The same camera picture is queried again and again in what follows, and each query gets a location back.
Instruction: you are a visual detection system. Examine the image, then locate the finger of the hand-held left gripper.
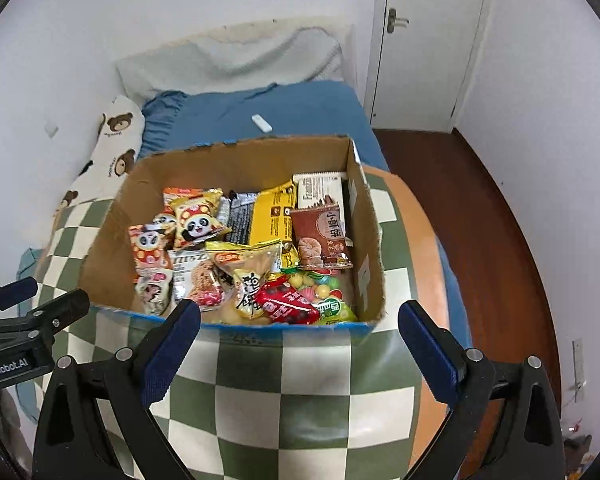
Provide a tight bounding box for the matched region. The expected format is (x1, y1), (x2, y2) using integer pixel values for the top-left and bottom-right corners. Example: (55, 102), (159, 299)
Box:
(0, 276), (40, 318)
(0, 287), (91, 356)

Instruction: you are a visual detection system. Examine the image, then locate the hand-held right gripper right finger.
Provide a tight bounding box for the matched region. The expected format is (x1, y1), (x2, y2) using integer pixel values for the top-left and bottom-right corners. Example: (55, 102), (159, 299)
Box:
(397, 300), (566, 480)

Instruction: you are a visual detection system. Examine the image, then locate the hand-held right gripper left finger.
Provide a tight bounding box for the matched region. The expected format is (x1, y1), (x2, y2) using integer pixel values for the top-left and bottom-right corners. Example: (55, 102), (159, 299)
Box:
(32, 297), (202, 480)

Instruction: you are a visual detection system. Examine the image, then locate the cardboard box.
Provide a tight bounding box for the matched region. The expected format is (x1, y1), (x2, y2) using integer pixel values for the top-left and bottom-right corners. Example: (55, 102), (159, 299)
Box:
(77, 135), (386, 343)

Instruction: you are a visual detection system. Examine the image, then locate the small pink snack packet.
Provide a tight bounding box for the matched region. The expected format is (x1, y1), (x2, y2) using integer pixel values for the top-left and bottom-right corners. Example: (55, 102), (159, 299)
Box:
(135, 267), (176, 317)

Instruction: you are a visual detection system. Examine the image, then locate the white oat bar packet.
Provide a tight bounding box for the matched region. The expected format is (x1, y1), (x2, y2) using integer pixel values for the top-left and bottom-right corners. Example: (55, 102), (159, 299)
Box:
(167, 250), (226, 311)

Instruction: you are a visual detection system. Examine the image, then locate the clear yellow snack bag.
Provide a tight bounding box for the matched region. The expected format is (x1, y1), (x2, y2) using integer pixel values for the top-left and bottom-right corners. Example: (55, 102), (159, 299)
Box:
(205, 239), (283, 323)

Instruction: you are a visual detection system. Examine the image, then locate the small orange panda snack packet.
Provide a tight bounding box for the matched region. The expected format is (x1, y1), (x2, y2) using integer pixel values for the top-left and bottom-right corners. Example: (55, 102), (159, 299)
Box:
(128, 215), (177, 281)

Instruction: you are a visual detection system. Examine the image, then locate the red snack packet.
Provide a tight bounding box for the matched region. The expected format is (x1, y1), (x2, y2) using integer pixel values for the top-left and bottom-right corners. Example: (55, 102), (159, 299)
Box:
(255, 275), (322, 325)

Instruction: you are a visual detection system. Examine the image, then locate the small yellow panda snack packet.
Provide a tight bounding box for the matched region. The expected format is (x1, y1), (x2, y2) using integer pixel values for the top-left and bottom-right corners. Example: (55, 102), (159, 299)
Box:
(171, 194), (232, 250)

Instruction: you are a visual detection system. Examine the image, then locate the colourful candy bag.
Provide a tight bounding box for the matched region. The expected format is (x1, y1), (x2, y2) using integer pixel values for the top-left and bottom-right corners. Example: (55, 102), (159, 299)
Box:
(282, 267), (358, 325)

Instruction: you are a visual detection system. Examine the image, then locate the green checkered blanket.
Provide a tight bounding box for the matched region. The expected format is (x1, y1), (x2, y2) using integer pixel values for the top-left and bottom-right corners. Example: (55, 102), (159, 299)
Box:
(32, 167), (473, 480)

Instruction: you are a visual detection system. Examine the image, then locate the black snack packet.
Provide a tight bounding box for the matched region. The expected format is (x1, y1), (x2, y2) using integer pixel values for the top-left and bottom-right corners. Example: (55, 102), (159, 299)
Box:
(225, 190), (261, 246)

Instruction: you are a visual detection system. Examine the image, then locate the large orange panda snack packet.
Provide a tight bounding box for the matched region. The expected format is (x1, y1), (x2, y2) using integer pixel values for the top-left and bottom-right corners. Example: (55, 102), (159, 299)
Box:
(162, 187), (224, 221)

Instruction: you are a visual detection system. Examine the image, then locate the brown cookie packet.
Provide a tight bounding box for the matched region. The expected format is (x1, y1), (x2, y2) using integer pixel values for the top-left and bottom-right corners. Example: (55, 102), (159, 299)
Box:
(289, 203), (355, 271)

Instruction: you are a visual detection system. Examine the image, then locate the bear print pillow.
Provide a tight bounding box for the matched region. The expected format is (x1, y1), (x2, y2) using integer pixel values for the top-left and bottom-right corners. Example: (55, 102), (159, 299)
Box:
(52, 95), (146, 216)

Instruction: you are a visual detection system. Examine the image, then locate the blue bed sheet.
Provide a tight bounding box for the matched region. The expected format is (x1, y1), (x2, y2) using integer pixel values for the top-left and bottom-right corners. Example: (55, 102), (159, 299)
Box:
(17, 80), (473, 426)

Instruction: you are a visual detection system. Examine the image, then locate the white door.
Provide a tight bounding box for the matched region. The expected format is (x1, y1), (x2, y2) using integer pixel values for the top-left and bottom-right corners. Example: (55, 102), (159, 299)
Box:
(365, 0), (496, 133)

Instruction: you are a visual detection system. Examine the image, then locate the white textured blanket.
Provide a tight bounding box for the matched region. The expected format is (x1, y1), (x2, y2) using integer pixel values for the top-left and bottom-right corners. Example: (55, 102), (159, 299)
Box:
(116, 27), (343, 103)

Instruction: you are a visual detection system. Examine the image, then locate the metal door handle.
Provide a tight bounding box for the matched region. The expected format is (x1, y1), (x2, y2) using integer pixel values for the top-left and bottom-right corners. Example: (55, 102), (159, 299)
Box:
(386, 7), (410, 35)

